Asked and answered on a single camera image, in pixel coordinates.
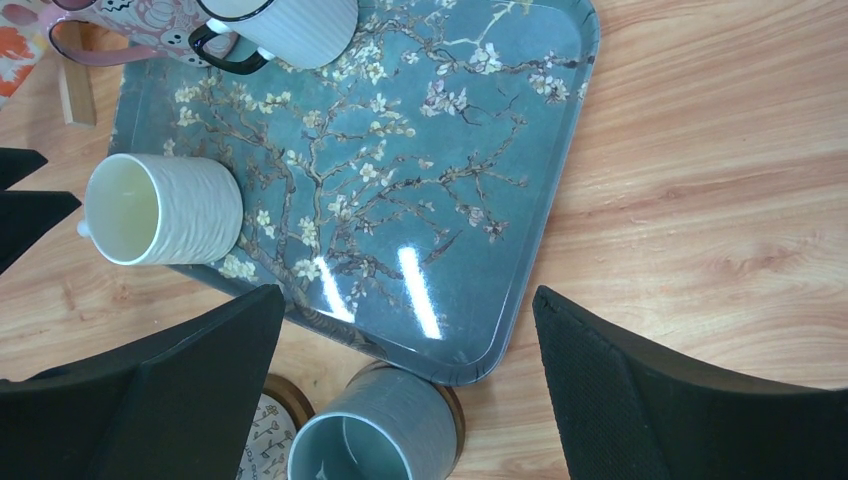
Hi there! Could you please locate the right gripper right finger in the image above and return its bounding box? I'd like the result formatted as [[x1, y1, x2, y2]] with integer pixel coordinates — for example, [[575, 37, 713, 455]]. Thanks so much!
[[532, 286, 847, 479]]

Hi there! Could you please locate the white floral mug yellow inside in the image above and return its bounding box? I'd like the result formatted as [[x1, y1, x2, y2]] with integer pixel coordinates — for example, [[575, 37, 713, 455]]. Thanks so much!
[[236, 393, 297, 480]]

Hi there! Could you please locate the grey ceramic mug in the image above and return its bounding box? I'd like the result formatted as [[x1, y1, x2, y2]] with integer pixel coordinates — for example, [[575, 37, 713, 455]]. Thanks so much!
[[287, 368, 457, 479]]

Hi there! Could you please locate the white mug black handle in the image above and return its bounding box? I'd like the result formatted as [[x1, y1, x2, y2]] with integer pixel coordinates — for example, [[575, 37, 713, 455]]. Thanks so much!
[[188, 0, 359, 75]]

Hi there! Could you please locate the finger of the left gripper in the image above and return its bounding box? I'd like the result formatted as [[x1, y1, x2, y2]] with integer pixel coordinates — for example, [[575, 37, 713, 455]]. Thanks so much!
[[0, 147, 48, 191], [1, 191, 81, 273]]

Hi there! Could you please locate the cream ribbed mug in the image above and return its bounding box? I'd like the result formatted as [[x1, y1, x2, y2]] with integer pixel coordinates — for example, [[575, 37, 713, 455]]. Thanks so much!
[[77, 153, 244, 266]]

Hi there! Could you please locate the blue floral serving tray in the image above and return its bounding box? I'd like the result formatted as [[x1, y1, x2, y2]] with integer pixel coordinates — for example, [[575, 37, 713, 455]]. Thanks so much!
[[110, 1, 601, 386]]

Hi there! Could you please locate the floral fabric bag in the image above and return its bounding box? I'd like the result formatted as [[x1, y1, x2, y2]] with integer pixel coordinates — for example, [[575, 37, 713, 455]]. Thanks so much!
[[0, 0, 50, 106]]

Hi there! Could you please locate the brown round coaster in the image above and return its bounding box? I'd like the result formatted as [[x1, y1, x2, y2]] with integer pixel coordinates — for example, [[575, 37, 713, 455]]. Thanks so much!
[[263, 373, 315, 431], [346, 360, 467, 475]]

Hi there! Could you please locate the pink mug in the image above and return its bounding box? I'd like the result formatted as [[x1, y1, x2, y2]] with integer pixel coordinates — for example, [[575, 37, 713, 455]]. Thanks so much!
[[39, 0, 209, 67]]

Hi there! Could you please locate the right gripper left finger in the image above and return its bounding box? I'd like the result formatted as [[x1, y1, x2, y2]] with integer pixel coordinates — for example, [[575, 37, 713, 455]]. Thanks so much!
[[1, 285, 286, 479]]

